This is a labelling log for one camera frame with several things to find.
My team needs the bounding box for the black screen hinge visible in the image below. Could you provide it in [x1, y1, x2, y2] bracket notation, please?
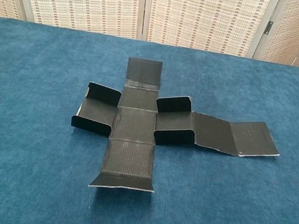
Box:
[264, 20, 274, 34]

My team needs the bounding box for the black cardboard folding box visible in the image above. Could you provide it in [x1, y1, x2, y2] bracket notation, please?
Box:
[60, 48, 292, 218]

